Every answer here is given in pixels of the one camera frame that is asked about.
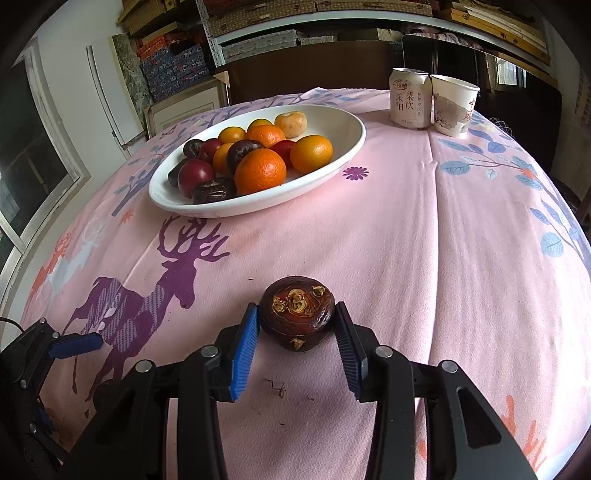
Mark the white framed panel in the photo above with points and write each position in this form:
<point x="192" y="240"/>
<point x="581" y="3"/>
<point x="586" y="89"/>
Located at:
<point x="106" y="92"/>

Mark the red cherry tomato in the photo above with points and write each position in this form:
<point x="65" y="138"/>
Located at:
<point x="283" y="150"/>

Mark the dark red plum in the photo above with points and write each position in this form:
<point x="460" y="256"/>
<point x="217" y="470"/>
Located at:
<point x="196" y="177"/>
<point x="210" y="148"/>

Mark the pink printed tablecloth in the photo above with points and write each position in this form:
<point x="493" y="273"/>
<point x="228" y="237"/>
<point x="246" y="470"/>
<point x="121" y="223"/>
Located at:
<point x="415" y="230"/>

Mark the stack of yellow wooden boxes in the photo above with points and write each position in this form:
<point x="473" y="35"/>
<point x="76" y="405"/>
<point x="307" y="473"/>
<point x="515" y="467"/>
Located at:
<point x="152" y="14"/>

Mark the row of grey patterned boxes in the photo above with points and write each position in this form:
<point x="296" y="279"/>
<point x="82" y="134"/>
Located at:
<point x="258" y="41"/>

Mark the stack of blue patterned boxes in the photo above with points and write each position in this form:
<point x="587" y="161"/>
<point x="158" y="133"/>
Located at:
<point x="180" y="64"/>

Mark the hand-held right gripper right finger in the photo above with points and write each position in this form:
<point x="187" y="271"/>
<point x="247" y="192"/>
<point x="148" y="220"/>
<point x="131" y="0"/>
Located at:
<point x="348" y="350"/>

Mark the brown wooden board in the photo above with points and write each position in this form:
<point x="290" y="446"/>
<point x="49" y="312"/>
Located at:
<point x="300" y="69"/>

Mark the stack of woven patterned boxes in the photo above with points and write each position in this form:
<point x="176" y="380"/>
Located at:
<point x="258" y="21"/>

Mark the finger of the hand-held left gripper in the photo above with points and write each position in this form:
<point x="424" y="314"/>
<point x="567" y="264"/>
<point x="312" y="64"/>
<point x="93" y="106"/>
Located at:
<point x="76" y="345"/>

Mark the beige drink can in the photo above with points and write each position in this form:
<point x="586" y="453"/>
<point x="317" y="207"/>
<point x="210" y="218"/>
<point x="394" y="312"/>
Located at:
<point x="408" y="97"/>

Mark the small orange kumquat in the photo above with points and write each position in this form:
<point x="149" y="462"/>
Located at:
<point x="232" y="134"/>
<point x="223" y="158"/>
<point x="259" y="123"/>

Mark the mandarin orange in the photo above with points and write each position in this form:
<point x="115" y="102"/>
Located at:
<point x="267" y="137"/>
<point x="260" y="170"/>

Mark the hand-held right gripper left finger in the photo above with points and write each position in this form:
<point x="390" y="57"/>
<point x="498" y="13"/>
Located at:
<point x="244" y="350"/>

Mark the small yellow potato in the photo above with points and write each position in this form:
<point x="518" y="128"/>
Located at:
<point x="292" y="123"/>

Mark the leaning picture frames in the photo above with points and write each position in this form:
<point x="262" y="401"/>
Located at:
<point x="184" y="108"/>

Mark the white oval plate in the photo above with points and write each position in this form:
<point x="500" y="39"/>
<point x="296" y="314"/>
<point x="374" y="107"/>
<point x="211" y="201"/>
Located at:
<point x="344" y="131"/>

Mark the white metal shelf rack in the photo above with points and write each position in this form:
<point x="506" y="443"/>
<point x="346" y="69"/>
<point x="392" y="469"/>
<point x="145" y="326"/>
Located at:
<point x="213" y="46"/>

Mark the small dried root scrap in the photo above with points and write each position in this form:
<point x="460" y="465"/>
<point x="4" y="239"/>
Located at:
<point x="277" y="388"/>

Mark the smooth orange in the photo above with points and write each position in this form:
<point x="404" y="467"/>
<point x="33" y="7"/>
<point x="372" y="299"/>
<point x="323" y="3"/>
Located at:
<point x="311" y="153"/>

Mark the marble pattern panel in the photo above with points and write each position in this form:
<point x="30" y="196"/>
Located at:
<point x="131" y="74"/>

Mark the printed paper cup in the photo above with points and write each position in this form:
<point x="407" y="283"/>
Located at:
<point x="455" y="108"/>

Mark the dark water chestnut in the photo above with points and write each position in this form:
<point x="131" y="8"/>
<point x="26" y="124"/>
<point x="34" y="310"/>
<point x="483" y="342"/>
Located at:
<point x="173" y="175"/>
<point x="295" y="311"/>
<point x="193" y="148"/>
<point x="244" y="154"/>
<point x="214" y="190"/>

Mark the pink cloth bundle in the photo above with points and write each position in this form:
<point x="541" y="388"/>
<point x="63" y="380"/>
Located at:
<point x="429" y="33"/>

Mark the white framed window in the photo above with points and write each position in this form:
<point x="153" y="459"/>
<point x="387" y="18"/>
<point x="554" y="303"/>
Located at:
<point x="27" y="152"/>

